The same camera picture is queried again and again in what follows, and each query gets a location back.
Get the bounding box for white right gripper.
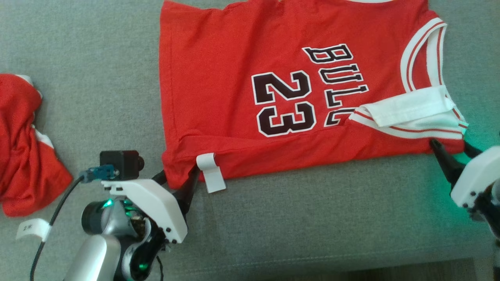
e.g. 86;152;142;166
429;139;500;210

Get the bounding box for red shorts with white stripe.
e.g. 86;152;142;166
0;73;74;217

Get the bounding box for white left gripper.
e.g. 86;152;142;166
101;165;202;245

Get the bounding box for black cable with teal plug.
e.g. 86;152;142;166
16;164;120;281

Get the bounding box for red basketball jersey number 23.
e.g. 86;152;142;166
159;0;469;194

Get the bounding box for grey fabric sofa seat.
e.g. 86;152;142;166
0;0;500;281

